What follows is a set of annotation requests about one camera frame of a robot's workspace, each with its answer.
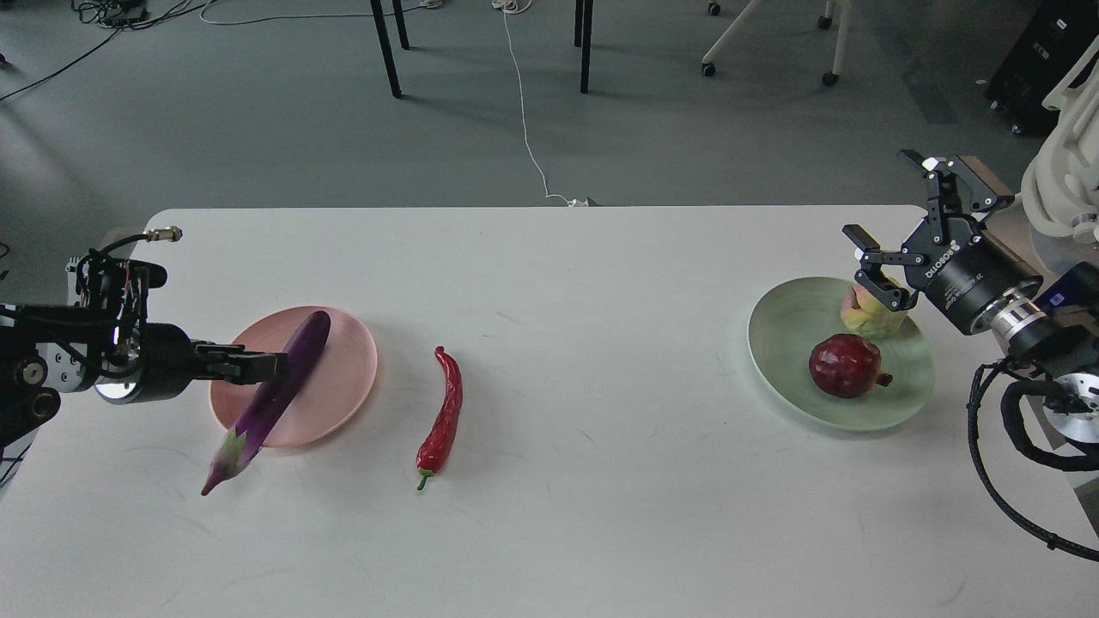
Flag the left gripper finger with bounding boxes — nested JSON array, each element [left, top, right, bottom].
[[190, 340, 267, 357], [193, 356, 287, 385]]

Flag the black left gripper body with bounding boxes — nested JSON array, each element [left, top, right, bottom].
[[95, 324, 200, 404]]

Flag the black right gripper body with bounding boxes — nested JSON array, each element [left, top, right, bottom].
[[902, 219, 1043, 336]]

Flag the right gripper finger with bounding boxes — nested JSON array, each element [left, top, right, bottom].
[[841, 224, 924, 312], [898, 148, 1015, 241]]

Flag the yellow green peach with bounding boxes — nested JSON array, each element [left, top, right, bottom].
[[839, 282, 908, 340]]

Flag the purple eggplant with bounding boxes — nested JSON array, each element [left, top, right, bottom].
[[200, 312, 332, 497]]

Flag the red pomegranate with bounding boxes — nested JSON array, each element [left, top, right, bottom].
[[808, 334, 893, 399]]

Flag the red chili pepper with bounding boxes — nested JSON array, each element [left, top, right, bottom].
[[417, 347, 464, 492]]

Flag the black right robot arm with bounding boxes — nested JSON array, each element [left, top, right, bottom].
[[843, 148, 1096, 560]]

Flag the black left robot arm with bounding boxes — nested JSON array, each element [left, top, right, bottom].
[[1, 227, 288, 446]]

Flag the pink plate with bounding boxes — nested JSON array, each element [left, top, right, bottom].
[[233, 306, 379, 446]]

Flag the white office chair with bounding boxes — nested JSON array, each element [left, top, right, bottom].
[[1004, 38, 1098, 276]]

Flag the black equipment case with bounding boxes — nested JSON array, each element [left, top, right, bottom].
[[984, 1, 1098, 136]]

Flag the white rolling chair base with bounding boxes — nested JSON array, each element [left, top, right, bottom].
[[700, 1, 853, 88]]

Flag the black table legs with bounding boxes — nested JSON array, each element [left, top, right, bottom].
[[368, 1, 593, 100]]

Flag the black floor cables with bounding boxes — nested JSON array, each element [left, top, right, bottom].
[[0, 0, 207, 104]]

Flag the white floor cable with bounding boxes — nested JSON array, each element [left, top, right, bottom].
[[492, 0, 593, 208]]

